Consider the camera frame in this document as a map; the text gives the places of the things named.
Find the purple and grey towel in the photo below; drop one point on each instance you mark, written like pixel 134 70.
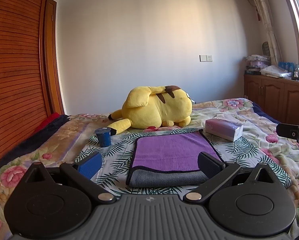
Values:
pixel 169 160

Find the red and dark blanket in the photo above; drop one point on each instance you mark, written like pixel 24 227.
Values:
pixel 41 134

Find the purple tissue pack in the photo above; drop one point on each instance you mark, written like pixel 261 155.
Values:
pixel 225 129

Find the floral bed quilt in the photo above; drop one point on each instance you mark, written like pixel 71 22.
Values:
pixel 75 140

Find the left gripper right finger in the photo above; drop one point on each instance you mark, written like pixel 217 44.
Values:
pixel 219 175

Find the bottles on cabinet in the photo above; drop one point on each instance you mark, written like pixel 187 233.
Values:
pixel 290 70

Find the blue cylindrical cup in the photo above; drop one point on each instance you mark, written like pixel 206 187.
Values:
pixel 103 136

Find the beige curtain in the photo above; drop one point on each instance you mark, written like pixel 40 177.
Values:
pixel 264 11

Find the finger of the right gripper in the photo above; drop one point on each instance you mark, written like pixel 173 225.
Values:
pixel 287 130

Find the palm leaf print cloth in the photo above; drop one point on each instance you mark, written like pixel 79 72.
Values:
pixel 117 157

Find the stack of folded linens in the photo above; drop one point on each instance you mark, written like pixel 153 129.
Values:
pixel 255 63

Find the white wall switch socket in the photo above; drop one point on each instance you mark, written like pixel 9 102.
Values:
pixel 205 58

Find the white plastic bag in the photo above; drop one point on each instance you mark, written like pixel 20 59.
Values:
pixel 274 71

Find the wooden low cabinet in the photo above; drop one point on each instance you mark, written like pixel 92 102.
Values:
pixel 277 97

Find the yellow Pikachu plush toy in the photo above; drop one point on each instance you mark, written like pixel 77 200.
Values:
pixel 147 106

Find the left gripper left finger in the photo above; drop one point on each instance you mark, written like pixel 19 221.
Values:
pixel 79 175

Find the wooden slatted wardrobe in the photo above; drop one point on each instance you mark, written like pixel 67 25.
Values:
pixel 25 96

